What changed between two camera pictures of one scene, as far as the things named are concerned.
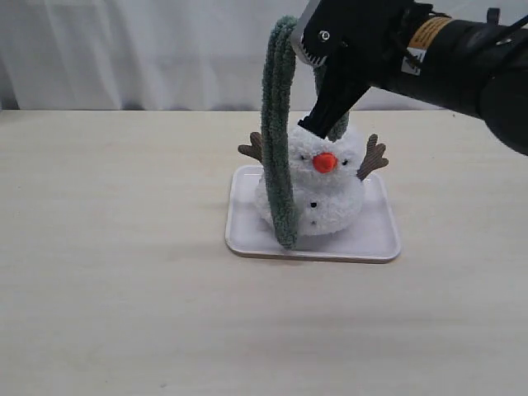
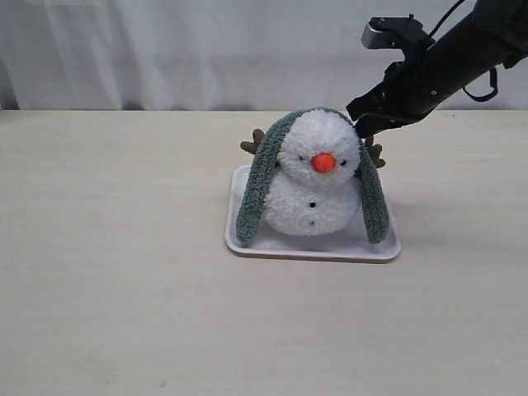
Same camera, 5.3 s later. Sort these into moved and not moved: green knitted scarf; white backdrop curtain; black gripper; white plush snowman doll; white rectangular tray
Moved: black gripper; green knitted scarf
Not moved: white plush snowman doll; white rectangular tray; white backdrop curtain
